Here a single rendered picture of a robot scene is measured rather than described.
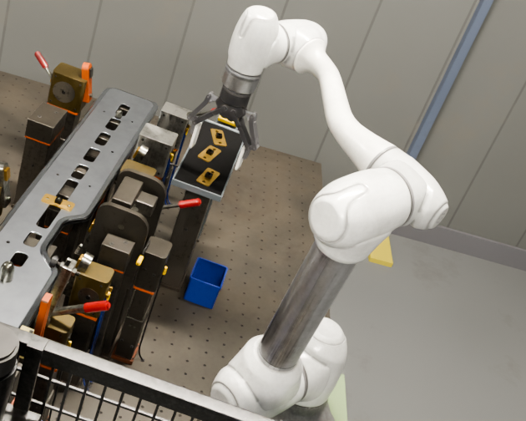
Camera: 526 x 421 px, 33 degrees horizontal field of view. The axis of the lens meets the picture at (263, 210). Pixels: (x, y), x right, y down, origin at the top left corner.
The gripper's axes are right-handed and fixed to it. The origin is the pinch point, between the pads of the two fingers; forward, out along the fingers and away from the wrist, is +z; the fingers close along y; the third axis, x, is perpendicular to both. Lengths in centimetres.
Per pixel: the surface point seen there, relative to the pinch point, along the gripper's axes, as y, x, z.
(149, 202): 6.9, 21.8, 8.1
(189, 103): 62, -169, 84
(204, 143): 7.7, -15.4, 7.8
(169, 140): 18.2, -16.4, 12.8
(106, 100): 50, -39, 24
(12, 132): 82, -42, 53
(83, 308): 2, 61, 12
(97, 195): 26.0, 8.3, 23.5
